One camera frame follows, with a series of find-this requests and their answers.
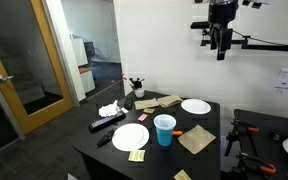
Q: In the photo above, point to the orange handled clamp upper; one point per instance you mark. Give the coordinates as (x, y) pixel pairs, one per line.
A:
(242, 132)

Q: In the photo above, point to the wooden glass door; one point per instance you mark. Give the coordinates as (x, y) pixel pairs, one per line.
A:
(32, 79)

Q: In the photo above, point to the yellow sugar packet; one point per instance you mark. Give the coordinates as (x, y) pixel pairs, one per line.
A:
(136, 156)

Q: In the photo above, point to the white paper plate near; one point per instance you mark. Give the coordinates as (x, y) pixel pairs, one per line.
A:
(132, 136)

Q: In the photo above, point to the large black remote control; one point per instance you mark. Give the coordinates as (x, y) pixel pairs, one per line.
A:
(104, 122)

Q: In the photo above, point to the white paper plate far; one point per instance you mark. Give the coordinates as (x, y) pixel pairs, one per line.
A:
(196, 106)

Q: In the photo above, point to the crumpled white tissue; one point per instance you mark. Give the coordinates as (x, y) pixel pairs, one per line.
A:
(108, 110)

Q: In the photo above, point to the brown napkin beside cup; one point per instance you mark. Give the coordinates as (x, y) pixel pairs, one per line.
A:
(196, 139)

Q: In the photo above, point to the brown napkin at edge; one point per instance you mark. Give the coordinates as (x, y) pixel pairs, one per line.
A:
(182, 175)

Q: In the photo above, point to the white paper plate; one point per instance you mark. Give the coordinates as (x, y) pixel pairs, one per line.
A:
(132, 136)
(196, 106)

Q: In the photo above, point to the black side table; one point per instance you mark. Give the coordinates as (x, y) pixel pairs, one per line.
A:
(268, 142)

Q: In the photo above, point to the pink sweetener packet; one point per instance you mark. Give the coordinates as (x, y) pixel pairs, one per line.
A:
(142, 117)

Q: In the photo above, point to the blue plastic cup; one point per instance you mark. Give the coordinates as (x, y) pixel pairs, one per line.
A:
(164, 124)

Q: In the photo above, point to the orange handled clamp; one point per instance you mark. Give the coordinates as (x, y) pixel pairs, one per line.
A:
(242, 132)
(263, 167)

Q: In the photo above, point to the small black remote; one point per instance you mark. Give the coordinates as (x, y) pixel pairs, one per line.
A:
(106, 138)

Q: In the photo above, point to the white vase with flowers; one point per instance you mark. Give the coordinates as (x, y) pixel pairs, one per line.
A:
(136, 86)

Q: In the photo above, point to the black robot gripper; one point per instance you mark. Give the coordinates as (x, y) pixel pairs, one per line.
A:
(220, 14)

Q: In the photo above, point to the white wall switch plate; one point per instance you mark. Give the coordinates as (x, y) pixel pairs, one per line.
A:
(282, 80)

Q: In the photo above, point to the black remote near vase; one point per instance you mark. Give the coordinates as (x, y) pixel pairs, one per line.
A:
(128, 104)

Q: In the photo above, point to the orange marker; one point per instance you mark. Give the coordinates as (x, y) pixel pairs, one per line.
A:
(177, 133)

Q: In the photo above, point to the small tan packet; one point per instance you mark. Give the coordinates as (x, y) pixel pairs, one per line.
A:
(149, 110)

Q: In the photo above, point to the orange handled clamp lower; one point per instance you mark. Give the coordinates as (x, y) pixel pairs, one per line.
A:
(263, 167)

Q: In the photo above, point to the brown napkin folded right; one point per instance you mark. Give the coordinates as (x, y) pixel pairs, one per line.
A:
(168, 101)

